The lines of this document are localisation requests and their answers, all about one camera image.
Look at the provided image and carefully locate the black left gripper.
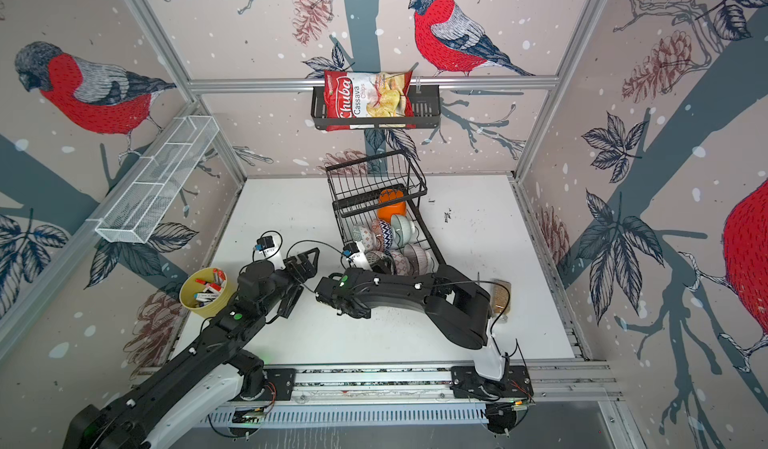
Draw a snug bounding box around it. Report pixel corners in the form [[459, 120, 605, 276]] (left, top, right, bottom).
[[259, 245, 319, 317]]

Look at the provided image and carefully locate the light green ceramic bowl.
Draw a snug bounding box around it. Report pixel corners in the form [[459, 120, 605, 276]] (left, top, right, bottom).
[[390, 214, 419, 248]]

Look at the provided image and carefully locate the orange plastic bowl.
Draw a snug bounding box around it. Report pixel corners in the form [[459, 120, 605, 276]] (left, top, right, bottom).
[[377, 188, 407, 223]]

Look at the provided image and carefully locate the white line patterned bowl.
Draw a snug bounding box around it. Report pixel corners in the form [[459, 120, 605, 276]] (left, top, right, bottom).
[[365, 250, 395, 274]]

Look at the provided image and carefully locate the blue patterned bowl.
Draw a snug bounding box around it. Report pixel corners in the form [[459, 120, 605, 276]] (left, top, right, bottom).
[[387, 250, 412, 276]]

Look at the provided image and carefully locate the pink patterned glass bowl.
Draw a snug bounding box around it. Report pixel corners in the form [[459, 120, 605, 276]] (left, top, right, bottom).
[[401, 244, 434, 275]]

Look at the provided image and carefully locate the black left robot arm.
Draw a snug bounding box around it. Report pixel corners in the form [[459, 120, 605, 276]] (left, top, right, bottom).
[[63, 248, 319, 448]]

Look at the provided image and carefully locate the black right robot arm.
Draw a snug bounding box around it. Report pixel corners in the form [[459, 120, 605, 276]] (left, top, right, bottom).
[[315, 265, 507, 382]]

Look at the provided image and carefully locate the black stapler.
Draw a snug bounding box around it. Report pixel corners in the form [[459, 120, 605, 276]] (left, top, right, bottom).
[[277, 284, 304, 318]]

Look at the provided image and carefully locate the yellow cup with markers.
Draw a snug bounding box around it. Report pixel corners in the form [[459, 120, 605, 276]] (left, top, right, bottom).
[[179, 267, 235, 318]]

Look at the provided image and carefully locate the glass spice jar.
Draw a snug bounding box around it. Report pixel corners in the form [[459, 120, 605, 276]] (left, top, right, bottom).
[[491, 279, 511, 321]]

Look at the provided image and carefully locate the red cassava chips bag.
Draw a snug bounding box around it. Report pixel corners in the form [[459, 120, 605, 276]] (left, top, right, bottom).
[[323, 71, 414, 131]]

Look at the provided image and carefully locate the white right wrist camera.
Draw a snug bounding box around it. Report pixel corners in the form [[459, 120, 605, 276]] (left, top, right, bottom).
[[343, 241, 371, 270]]

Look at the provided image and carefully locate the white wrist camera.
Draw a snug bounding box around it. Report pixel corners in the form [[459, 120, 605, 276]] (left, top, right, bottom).
[[343, 241, 371, 270], [255, 235, 285, 269]]

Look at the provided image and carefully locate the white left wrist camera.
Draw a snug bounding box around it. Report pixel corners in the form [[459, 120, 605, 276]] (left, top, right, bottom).
[[255, 235, 285, 269]]

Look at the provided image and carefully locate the black wire dish rack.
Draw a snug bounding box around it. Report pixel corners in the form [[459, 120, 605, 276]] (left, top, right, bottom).
[[324, 149, 445, 275]]

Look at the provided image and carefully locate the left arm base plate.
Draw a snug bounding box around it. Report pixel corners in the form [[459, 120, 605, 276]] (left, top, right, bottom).
[[235, 367, 297, 402]]

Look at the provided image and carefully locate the white wire mesh shelf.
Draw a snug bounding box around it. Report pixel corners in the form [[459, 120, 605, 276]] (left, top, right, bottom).
[[96, 115, 219, 243]]

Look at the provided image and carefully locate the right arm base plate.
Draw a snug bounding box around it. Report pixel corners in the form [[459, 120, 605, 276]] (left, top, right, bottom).
[[450, 365, 534, 402]]

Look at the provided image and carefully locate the black wall basket shelf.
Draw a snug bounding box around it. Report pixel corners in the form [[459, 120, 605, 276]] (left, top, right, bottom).
[[310, 86, 441, 131]]

